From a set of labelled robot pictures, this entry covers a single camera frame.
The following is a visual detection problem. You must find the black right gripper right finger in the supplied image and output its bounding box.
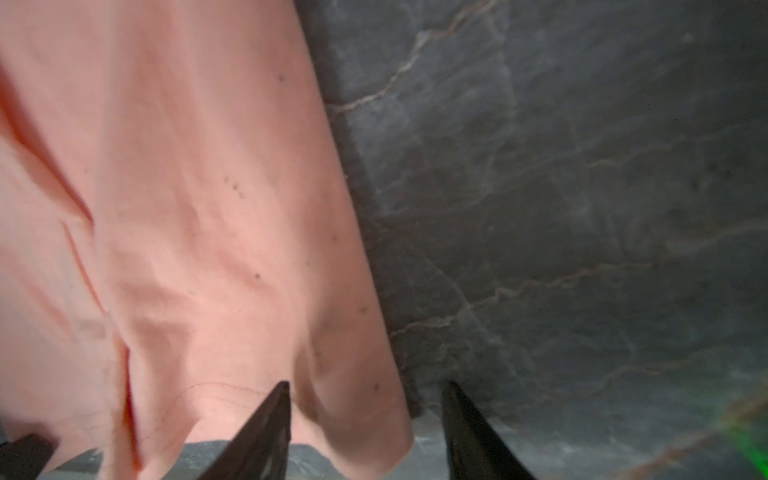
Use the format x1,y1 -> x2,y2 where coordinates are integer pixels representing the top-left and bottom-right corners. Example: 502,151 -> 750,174
442,381 -> 535,480

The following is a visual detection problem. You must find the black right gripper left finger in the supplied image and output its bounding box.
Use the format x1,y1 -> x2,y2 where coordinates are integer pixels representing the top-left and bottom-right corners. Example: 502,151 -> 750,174
199,381 -> 292,480

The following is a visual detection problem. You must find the peach printed t-shirt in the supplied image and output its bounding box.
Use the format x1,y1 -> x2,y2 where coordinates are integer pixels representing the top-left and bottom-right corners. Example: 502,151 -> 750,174
1,1 -> 413,479

